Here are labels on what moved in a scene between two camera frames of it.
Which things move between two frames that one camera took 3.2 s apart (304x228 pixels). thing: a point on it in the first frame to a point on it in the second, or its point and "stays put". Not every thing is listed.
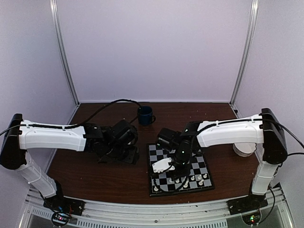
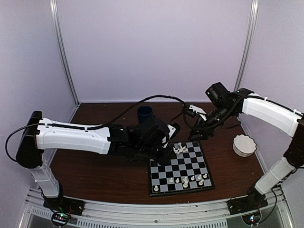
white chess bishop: x=201 y=183 stays put
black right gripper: x=185 y=172 to x=204 y=132
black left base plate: x=65 y=204 stays put
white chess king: x=186 y=184 stays put
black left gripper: x=132 y=157 to x=163 y=160
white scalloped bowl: x=244 y=149 stays put
